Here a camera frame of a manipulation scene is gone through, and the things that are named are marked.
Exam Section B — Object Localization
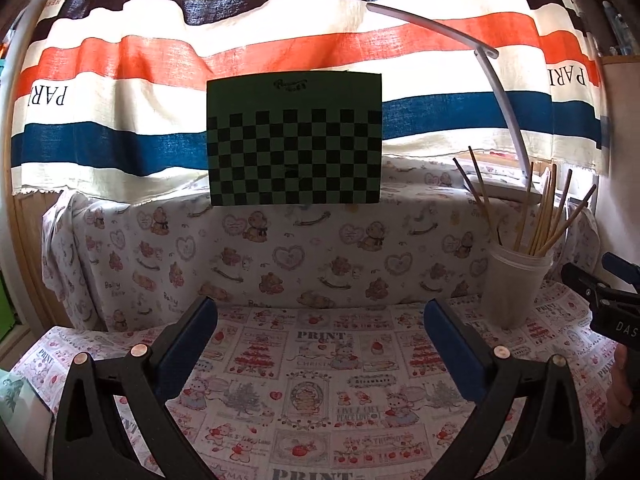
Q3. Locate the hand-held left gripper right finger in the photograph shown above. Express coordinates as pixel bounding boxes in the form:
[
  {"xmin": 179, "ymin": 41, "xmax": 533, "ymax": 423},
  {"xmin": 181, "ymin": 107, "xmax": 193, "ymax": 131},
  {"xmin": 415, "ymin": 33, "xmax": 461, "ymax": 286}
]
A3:
[{"xmin": 424, "ymin": 297, "xmax": 596, "ymax": 480}]

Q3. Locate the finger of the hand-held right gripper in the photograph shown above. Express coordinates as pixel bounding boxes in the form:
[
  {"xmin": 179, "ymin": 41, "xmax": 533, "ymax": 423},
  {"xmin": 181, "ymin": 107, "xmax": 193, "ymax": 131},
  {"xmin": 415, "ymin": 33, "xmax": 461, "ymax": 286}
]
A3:
[
  {"xmin": 560, "ymin": 261, "xmax": 613, "ymax": 311},
  {"xmin": 601, "ymin": 252, "xmax": 640, "ymax": 288}
]

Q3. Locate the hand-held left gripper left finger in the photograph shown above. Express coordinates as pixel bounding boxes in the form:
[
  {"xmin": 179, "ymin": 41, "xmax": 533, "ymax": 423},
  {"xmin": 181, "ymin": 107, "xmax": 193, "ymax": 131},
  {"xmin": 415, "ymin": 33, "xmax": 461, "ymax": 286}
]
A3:
[{"xmin": 52, "ymin": 295, "xmax": 218, "ymax": 480}]

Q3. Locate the translucent plastic cup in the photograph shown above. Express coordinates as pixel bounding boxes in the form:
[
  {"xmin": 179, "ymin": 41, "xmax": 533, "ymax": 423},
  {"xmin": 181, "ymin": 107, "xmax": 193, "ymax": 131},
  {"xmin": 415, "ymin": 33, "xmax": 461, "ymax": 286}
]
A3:
[{"xmin": 481, "ymin": 244, "xmax": 555, "ymax": 330}]

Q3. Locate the bunch of wooden chopsticks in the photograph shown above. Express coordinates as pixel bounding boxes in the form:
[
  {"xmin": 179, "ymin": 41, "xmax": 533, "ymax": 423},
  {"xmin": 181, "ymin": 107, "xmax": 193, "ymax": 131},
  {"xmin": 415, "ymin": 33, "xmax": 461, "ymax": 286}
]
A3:
[{"xmin": 452, "ymin": 146, "xmax": 598, "ymax": 257}]

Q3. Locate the person's right hand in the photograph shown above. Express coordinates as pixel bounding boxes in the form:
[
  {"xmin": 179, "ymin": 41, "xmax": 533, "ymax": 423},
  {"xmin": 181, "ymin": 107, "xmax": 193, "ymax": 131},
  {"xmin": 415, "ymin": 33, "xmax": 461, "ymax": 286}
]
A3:
[{"xmin": 606, "ymin": 346, "xmax": 640, "ymax": 428}]

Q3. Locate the bear print cloth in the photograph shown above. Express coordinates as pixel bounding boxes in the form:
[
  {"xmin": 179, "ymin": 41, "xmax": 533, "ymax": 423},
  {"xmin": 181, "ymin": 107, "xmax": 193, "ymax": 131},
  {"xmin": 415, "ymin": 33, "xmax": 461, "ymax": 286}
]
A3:
[{"xmin": 41, "ymin": 155, "xmax": 601, "ymax": 333}]

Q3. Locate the wooden panel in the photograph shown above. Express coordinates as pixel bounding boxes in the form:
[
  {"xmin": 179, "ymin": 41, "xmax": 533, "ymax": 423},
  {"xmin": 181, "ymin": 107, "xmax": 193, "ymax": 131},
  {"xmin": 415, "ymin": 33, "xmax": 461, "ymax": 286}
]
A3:
[{"xmin": 10, "ymin": 187, "xmax": 71, "ymax": 331}]

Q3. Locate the teal patterned paper bag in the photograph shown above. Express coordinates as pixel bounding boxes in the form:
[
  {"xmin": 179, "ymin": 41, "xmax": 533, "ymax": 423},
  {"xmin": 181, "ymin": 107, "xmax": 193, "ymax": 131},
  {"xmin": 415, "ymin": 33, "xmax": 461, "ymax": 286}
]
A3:
[{"xmin": 0, "ymin": 370, "xmax": 53, "ymax": 441}]

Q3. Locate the green object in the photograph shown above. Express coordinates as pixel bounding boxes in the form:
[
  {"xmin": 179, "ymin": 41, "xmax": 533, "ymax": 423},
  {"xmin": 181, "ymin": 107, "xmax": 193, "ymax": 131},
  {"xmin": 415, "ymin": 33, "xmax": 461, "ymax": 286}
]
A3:
[{"xmin": 0, "ymin": 260, "xmax": 18, "ymax": 343}]

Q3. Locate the white desk lamp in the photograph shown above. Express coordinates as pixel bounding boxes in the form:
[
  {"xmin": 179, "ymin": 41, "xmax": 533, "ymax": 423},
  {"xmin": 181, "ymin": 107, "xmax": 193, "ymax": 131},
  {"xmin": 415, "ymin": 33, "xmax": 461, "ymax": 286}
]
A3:
[{"xmin": 366, "ymin": 2, "xmax": 546, "ymax": 206}]

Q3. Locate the green checkered box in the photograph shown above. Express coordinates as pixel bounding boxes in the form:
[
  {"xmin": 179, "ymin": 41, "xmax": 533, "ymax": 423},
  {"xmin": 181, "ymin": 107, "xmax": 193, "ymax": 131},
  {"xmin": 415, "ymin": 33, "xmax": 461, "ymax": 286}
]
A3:
[{"xmin": 206, "ymin": 71, "xmax": 384, "ymax": 207}]

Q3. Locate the striped curtain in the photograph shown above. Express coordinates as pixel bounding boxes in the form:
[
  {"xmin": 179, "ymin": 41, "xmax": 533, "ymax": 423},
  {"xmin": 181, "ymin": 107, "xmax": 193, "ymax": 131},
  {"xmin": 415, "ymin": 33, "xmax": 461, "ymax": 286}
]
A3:
[{"xmin": 10, "ymin": 0, "xmax": 613, "ymax": 196}]

